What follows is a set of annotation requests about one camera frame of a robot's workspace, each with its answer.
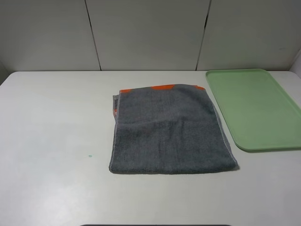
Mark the grey and orange towel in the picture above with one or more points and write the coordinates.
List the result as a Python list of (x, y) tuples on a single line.
[(169, 129)]

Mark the green plastic tray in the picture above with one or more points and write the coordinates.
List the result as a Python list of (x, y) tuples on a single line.
[(259, 113)]

